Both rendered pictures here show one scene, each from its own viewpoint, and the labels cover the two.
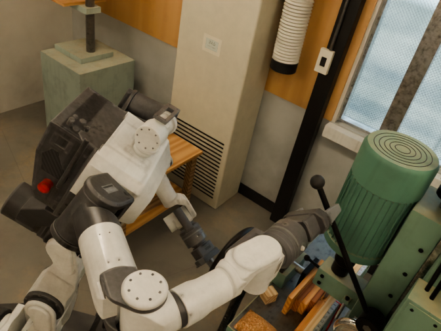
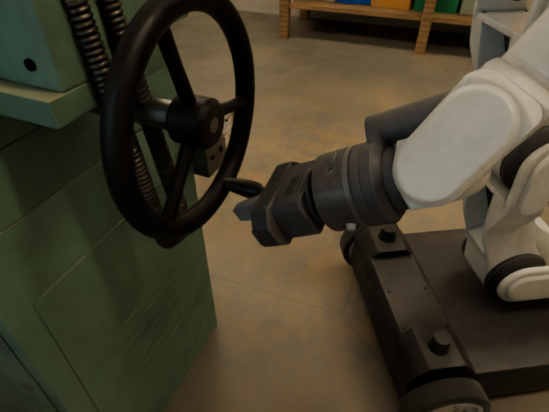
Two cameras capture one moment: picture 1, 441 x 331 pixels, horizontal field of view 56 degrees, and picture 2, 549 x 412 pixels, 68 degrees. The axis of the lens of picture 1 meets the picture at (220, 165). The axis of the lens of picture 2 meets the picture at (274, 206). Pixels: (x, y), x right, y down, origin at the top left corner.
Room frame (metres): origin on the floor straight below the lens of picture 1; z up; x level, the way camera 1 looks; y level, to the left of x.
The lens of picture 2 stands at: (1.47, -0.10, 1.04)
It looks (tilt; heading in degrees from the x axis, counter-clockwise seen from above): 40 degrees down; 170
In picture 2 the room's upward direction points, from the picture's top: straight up
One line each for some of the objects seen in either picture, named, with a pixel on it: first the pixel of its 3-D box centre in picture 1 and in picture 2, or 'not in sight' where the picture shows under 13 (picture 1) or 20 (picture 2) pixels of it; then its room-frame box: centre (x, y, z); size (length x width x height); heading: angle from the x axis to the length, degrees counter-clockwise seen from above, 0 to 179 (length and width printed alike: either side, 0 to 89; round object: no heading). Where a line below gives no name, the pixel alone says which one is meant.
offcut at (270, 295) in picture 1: (268, 295); not in sight; (0.83, -0.23, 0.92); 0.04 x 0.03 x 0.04; 125
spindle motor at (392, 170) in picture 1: (376, 199); not in sight; (0.85, -0.40, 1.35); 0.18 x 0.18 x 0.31
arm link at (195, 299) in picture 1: (174, 301); not in sight; (0.46, 0.03, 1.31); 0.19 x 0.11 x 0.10; 135
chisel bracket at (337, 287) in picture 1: (339, 284); not in sight; (0.83, -0.42, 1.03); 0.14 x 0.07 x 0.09; 57
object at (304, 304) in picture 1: (316, 290); not in sight; (0.88, -0.38, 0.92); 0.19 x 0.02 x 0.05; 147
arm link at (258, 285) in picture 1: (260, 257); not in sight; (0.61, -0.13, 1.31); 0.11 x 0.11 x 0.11; 57
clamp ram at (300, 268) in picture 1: (298, 268); not in sight; (0.93, -0.32, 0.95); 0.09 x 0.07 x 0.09; 147
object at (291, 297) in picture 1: (304, 286); not in sight; (0.88, -0.34, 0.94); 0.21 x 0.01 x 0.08; 147
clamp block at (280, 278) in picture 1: (277, 262); (51, 18); (0.97, -0.26, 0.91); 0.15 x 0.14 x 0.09; 147
